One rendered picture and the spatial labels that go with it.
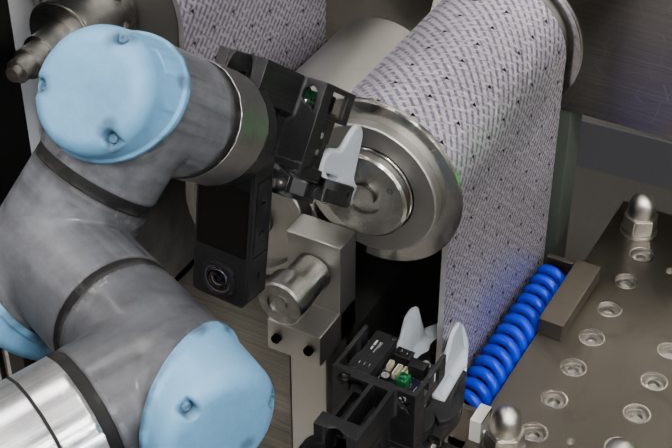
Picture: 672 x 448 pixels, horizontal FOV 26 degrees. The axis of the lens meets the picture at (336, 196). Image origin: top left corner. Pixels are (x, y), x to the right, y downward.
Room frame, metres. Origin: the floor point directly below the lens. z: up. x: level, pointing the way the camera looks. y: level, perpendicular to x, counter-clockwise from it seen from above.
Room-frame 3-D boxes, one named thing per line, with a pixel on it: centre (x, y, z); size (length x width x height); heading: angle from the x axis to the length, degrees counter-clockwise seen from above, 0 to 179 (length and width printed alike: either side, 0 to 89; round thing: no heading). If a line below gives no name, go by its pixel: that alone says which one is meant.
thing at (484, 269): (0.99, -0.14, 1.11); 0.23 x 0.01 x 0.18; 151
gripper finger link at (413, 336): (0.88, -0.06, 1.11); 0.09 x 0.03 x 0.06; 152
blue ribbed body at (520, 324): (0.97, -0.16, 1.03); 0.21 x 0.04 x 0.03; 151
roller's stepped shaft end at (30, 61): (0.96, 0.23, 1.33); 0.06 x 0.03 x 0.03; 151
